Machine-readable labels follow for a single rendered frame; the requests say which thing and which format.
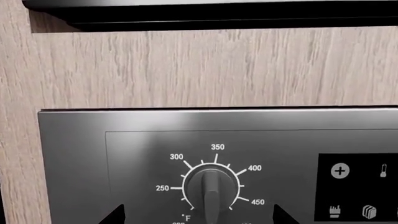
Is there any black oven display panel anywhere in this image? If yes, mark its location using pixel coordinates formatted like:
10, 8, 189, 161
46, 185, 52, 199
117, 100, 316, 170
313, 152, 398, 222

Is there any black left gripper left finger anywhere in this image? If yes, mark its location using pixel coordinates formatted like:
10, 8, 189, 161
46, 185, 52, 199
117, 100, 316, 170
98, 203, 126, 224

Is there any light wood cabinet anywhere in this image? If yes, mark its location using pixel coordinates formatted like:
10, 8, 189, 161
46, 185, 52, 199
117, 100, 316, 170
0, 0, 398, 224

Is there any stainless steel oven panel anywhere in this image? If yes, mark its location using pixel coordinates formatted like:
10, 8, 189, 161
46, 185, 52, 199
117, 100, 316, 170
37, 106, 398, 224

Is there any black upper appliance edge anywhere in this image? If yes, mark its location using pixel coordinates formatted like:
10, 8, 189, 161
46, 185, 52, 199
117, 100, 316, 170
21, 0, 398, 33

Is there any dark grey temperature knob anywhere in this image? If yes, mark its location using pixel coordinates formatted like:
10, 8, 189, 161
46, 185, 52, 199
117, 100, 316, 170
184, 164, 239, 224

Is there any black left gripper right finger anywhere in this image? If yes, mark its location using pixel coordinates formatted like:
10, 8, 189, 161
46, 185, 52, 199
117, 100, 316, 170
272, 203, 300, 224

